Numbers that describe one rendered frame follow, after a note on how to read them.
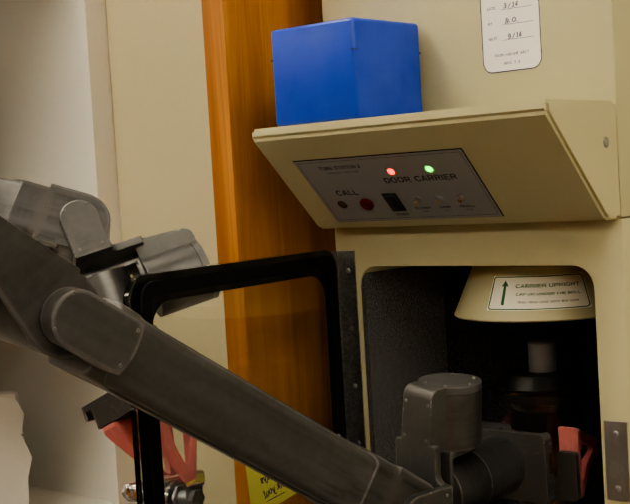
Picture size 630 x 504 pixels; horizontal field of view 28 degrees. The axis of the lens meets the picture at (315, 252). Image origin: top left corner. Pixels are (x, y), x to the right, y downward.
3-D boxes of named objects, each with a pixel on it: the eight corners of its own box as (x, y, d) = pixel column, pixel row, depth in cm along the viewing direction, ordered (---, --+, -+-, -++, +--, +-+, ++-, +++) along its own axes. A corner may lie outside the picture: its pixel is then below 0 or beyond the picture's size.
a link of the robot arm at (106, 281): (64, 288, 119) (66, 271, 113) (132, 265, 121) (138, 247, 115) (90, 355, 117) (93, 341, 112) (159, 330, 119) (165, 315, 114)
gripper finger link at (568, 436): (549, 407, 126) (499, 427, 119) (614, 412, 121) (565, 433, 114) (554, 473, 127) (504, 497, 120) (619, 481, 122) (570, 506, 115)
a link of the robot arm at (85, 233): (55, 245, 123) (54, 206, 115) (165, 209, 126) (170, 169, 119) (99, 353, 119) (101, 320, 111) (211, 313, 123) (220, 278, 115)
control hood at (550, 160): (332, 227, 128) (326, 129, 127) (624, 218, 106) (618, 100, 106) (254, 235, 119) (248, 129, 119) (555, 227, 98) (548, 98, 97)
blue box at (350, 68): (343, 127, 125) (337, 36, 124) (424, 118, 118) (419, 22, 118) (274, 127, 117) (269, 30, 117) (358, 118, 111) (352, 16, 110)
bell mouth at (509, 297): (514, 300, 136) (512, 250, 136) (667, 303, 125) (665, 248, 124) (418, 320, 123) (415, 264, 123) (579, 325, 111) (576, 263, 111)
